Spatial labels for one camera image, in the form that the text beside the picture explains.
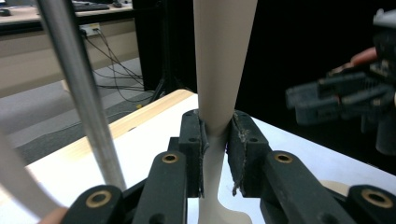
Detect beige slotted skimmer spoon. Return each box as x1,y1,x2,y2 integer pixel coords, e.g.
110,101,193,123
319,179,351,198

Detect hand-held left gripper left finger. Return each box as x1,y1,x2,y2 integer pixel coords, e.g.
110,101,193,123
132,109,209,224

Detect white power strip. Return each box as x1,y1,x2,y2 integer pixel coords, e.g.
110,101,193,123
78,22,103,37

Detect beige kitchen utensil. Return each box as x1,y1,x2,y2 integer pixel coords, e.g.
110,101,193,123
192,0,259,224

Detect black keyboard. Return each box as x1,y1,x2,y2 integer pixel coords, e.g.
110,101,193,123
72,1,110,13

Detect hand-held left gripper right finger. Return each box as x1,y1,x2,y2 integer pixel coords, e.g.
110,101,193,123
226,110,356,224

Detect white table sheet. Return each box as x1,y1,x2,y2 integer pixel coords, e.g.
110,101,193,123
0,92,396,224

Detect black curtain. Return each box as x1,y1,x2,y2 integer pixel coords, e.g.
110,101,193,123
132,0,396,176

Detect black tripod stand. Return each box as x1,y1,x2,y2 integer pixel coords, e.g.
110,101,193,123
149,0,188,105

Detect light wooden table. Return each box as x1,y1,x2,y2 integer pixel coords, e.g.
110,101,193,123
26,89,196,171

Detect beige office desk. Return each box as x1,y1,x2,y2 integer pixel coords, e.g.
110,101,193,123
0,3,140,98

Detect black cables under desk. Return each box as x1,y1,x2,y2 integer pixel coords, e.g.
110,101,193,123
82,29,163,105

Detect steel utensil stand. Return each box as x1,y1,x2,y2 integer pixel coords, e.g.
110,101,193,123
0,0,127,218

